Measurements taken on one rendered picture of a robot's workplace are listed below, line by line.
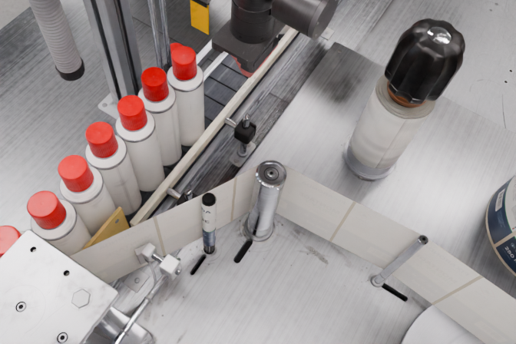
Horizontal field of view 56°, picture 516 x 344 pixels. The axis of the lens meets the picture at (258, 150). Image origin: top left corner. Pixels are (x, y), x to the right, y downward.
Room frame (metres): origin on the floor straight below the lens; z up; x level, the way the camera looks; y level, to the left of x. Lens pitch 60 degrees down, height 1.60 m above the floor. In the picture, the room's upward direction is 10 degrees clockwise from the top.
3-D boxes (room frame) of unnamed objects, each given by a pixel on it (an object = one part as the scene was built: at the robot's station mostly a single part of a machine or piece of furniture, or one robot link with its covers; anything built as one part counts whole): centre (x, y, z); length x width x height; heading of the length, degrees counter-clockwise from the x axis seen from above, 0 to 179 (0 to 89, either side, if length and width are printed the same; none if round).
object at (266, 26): (0.47, 0.04, 1.13); 0.10 x 0.07 x 0.07; 156
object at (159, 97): (0.38, 0.15, 0.98); 0.05 x 0.05 x 0.20
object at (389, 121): (0.44, -0.19, 1.03); 0.09 x 0.09 x 0.30
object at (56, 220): (0.18, 0.22, 0.98); 0.05 x 0.05 x 0.20
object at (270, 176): (0.28, -0.02, 0.97); 0.05 x 0.05 x 0.19
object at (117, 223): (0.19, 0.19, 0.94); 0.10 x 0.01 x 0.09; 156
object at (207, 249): (0.23, 0.05, 0.97); 0.02 x 0.02 x 0.19
